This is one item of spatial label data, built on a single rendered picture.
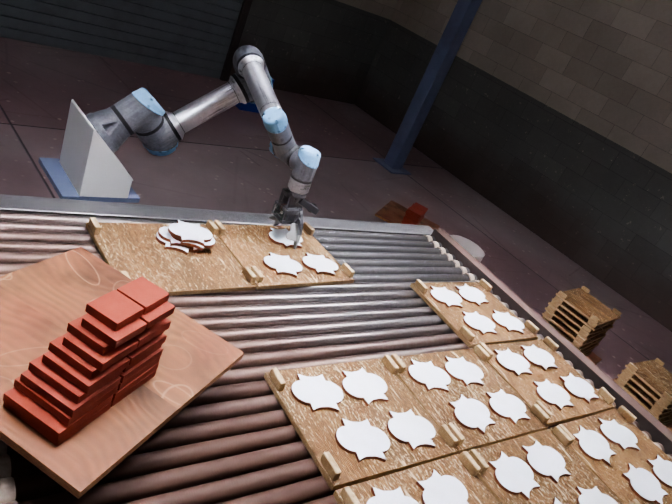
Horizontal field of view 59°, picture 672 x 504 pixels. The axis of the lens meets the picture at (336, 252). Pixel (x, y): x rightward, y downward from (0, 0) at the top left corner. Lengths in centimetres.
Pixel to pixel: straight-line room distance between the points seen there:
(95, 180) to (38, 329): 92
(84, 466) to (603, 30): 653
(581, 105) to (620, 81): 43
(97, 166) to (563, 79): 570
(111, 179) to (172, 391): 108
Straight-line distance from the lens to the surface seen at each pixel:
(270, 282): 189
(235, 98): 232
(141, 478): 127
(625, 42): 691
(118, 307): 109
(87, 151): 212
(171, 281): 174
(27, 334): 133
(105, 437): 116
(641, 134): 667
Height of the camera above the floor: 191
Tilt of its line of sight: 26 degrees down
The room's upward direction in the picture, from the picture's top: 25 degrees clockwise
